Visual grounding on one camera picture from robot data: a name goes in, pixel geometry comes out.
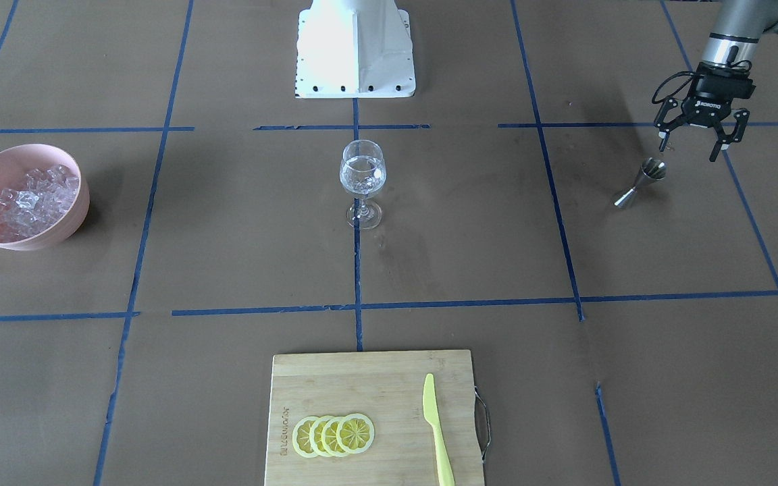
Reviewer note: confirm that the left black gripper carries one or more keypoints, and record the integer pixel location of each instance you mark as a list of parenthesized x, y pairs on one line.
[(708, 106)]

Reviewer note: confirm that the steel double jigger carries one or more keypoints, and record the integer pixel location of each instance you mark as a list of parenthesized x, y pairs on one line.
[(651, 170)]

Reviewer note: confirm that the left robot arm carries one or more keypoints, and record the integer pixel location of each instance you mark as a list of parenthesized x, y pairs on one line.
[(733, 38)]

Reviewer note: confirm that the ice cubes pile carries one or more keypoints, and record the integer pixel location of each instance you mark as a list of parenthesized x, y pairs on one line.
[(38, 200)]

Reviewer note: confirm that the wine glass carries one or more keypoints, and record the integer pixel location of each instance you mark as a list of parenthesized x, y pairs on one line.
[(362, 174)]

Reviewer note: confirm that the pink bowl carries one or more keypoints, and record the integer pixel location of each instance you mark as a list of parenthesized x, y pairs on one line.
[(15, 162)]

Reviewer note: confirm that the wooden cutting board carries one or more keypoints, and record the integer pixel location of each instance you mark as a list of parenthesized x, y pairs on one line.
[(387, 387)]

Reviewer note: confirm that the lemon slice one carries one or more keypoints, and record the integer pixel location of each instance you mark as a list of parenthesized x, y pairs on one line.
[(302, 438)]

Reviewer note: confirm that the lemon slice two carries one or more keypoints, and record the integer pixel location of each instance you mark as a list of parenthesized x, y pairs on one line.
[(316, 433)]

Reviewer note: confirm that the yellow plastic knife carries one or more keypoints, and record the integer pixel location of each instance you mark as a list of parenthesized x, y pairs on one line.
[(444, 471)]

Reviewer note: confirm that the lemon slice three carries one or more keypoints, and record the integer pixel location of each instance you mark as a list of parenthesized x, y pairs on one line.
[(335, 435)]

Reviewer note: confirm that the lemon slice four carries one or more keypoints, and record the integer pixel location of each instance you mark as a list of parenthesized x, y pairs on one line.
[(355, 433)]

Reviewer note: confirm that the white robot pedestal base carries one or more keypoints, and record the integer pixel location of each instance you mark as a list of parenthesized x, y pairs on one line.
[(354, 50)]

